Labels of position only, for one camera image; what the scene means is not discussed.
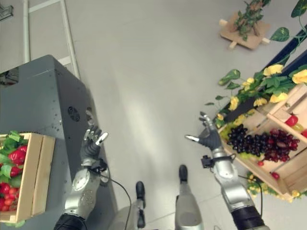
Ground wooden pallet stand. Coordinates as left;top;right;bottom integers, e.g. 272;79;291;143
219;11;272;51

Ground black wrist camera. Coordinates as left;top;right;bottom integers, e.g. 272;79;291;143
90;158;108;173
201;155;214;169

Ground white metal frame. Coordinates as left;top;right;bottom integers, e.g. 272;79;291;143
23;0;81;80

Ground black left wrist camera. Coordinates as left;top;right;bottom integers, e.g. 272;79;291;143
90;158;108;173

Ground wooden crate with green leaves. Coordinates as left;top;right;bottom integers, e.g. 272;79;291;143
0;132;56;224

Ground pile of red cherry tomatoes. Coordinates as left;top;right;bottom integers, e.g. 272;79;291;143
0;182;20;212

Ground grey metal cabinet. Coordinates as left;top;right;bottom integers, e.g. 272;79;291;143
0;54;116;230

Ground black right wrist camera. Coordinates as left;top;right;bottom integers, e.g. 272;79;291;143
201;155;214;169

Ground right robot leg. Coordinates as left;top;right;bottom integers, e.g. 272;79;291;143
175;164;205;230

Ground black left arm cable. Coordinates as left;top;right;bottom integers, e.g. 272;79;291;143
99;173;133;230

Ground left robot leg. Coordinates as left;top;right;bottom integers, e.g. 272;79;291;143
134;181;147;229

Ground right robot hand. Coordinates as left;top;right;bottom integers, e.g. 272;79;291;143
184;111;223;152

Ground robot leg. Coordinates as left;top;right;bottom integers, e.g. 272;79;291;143
134;181;147;229
175;164;205;230

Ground large red bell pepper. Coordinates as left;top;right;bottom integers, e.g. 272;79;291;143
8;145;28;165

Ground green leaf garland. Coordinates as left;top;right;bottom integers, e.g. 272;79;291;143
0;130;29;187

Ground yellow flower vine garland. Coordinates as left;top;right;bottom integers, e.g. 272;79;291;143
205;0;307;204

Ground red grape bunch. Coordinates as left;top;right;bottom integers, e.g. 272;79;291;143
262;128;301;162

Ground artificial green plant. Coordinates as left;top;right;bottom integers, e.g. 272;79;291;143
234;0;272;41

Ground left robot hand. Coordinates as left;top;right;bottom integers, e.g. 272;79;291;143
81;125;109;166

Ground small red bell pepper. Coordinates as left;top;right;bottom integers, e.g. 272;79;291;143
9;165;24;177

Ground dark purple grape bunch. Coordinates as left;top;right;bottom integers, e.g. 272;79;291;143
226;124;270;158

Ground dark blue shelf frame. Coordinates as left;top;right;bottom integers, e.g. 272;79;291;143
222;23;307;123

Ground red pepper with green stem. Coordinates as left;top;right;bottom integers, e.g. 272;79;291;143
284;112;299;127

